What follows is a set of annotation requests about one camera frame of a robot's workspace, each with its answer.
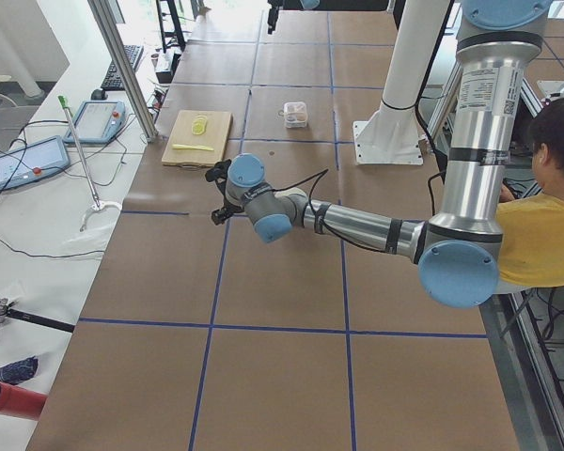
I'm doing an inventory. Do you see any teach pendant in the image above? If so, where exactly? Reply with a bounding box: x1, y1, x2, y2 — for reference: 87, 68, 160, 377
0, 136, 70, 191
73, 101, 126, 147

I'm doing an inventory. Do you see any clear plastic egg box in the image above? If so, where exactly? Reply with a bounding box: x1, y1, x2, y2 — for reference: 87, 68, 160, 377
282, 101, 308, 129

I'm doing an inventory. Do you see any lemon slice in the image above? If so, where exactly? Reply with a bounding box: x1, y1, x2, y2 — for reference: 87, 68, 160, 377
194, 115, 209, 124
191, 120, 207, 135

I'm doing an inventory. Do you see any bamboo cutting board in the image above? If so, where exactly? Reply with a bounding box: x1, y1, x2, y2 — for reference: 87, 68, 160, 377
161, 110, 232, 167

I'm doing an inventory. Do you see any person in yellow shirt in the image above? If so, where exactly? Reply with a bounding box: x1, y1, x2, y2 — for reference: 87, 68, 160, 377
496, 98, 564, 293

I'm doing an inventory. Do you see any red cylinder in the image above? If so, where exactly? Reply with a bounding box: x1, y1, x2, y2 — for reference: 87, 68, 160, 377
0, 382, 47, 421

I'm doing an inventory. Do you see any aluminium frame post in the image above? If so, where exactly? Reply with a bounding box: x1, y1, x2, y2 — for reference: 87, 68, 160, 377
87, 0, 158, 143

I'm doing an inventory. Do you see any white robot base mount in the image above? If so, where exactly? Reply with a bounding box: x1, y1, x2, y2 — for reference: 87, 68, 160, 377
353, 0, 452, 165

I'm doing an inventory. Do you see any teach pendant far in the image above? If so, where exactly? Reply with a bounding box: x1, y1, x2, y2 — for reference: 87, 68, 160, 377
73, 101, 126, 147

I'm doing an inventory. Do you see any black keyboard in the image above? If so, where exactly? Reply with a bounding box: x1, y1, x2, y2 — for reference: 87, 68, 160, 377
99, 44, 145, 92

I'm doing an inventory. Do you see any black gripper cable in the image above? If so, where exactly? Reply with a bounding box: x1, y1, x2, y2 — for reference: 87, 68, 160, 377
272, 168, 447, 253

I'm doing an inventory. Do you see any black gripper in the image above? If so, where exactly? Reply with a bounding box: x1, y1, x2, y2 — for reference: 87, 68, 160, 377
211, 180, 244, 225

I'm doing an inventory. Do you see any teach pendant near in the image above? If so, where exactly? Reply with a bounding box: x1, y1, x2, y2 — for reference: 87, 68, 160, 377
0, 136, 70, 191

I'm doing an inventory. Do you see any yellow plastic knife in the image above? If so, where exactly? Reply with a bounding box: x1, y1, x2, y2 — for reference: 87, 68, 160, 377
171, 144, 214, 151

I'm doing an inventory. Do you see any black tripod bar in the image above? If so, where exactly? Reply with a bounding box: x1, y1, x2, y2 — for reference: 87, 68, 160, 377
0, 298, 75, 333

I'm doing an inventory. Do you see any grabber stick tool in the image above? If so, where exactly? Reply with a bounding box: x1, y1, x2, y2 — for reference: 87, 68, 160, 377
58, 95, 122, 232

